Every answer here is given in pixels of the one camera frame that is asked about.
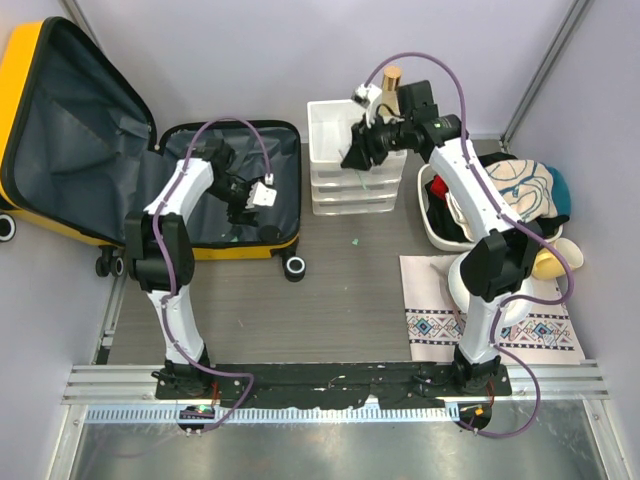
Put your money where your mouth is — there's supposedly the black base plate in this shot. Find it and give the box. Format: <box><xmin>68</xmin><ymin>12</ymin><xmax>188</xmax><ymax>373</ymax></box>
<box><xmin>151</xmin><ymin>362</ymin><xmax>512</xmax><ymax>410</ymax></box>

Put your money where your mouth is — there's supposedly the patterned placemat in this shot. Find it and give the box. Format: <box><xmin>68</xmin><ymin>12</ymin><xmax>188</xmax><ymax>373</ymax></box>
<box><xmin>399</xmin><ymin>255</ymin><xmax>586</xmax><ymax>365</ymax></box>

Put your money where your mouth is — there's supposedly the white round plate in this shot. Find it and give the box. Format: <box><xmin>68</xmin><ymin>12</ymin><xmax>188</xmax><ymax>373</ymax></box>
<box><xmin>447</xmin><ymin>252</ymin><xmax>533</xmax><ymax>327</ymax></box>

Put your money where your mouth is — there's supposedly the black garment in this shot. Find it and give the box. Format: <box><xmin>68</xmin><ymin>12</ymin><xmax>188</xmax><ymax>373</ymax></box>
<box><xmin>424</xmin><ymin>154</ymin><xmax>571</xmax><ymax>244</ymax></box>

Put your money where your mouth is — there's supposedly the yellow Pikachu suitcase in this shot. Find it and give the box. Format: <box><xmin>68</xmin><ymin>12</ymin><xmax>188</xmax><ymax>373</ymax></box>
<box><xmin>1</xmin><ymin>17</ymin><xmax>306</xmax><ymax>282</ymax></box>

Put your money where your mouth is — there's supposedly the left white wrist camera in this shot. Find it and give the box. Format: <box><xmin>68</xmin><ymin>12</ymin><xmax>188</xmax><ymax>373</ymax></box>
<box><xmin>246</xmin><ymin>173</ymin><xmax>277</xmax><ymax>209</ymax></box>

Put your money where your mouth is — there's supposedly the blue white knitted towel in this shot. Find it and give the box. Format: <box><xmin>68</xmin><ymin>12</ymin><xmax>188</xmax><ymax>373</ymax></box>
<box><xmin>445</xmin><ymin>158</ymin><xmax>572</xmax><ymax>241</ymax></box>

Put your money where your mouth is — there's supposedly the yellow mug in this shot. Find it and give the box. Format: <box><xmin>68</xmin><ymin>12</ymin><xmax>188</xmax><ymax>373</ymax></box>
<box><xmin>529</xmin><ymin>237</ymin><xmax>585</xmax><ymax>280</ymax></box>

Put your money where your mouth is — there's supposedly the white drawer organizer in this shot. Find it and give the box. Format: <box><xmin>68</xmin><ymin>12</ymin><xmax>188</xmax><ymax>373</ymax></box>
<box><xmin>307</xmin><ymin>100</ymin><xmax>407</xmax><ymax>216</ymax></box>

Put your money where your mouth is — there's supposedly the aluminium frame rail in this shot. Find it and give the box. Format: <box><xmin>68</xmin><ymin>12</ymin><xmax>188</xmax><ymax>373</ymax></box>
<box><xmin>62</xmin><ymin>362</ymin><xmax>609</xmax><ymax>410</ymax></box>

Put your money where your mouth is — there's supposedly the white plastic basin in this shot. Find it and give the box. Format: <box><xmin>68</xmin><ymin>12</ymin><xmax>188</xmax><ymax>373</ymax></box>
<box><xmin>417</xmin><ymin>159</ymin><xmax>566</xmax><ymax>252</ymax></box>

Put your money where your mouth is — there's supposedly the grey cable duct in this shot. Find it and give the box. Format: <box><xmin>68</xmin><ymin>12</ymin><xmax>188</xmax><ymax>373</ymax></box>
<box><xmin>85</xmin><ymin>403</ymin><xmax>459</xmax><ymax>425</ymax></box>

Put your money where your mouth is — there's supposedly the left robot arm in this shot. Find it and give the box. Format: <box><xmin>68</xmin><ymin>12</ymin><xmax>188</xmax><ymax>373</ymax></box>
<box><xmin>125</xmin><ymin>139</ymin><xmax>257</xmax><ymax>399</ymax></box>

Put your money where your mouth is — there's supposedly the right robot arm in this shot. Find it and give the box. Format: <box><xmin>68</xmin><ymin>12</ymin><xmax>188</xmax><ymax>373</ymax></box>
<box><xmin>341</xmin><ymin>81</ymin><xmax>541</xmax><ymax>395</ymax></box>

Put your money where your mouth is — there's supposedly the gold capped lotion bottle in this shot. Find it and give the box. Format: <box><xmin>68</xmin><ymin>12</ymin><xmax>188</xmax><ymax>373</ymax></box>
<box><xmin>379</xmin><ymin>65</ymin><xmax>403</xmax><ymax>121</ymax></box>

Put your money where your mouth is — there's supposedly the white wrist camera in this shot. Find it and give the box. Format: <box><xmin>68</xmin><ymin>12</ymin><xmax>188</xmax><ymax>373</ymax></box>
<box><xmin>351</xmin><ymin>84</ymin><xmax>382</xmax><ymax>127</ymax></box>
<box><xmin>246</xmin><ymin>173</ymin><xmax>277</xmax><ymax>209</ymax></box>

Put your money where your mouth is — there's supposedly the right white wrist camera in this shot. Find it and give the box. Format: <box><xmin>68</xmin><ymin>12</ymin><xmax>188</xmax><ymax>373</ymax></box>
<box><xmin>351</xmin><ymin>84</ymin><xmax>382</xmax><ymax>127</ymax></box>

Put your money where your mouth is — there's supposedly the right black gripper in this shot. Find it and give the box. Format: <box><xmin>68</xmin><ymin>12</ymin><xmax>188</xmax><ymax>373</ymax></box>
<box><xmin>342</xmin><ymin>111</ymin><xmax>413</xmax><ymax>172</ymax></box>

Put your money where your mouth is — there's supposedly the red garment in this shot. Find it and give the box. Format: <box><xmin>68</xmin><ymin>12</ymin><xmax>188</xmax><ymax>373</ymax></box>
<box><xmin>430</xmin><ymin>175</ymin><xmax>449</xmax><ymax>200</ymax></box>

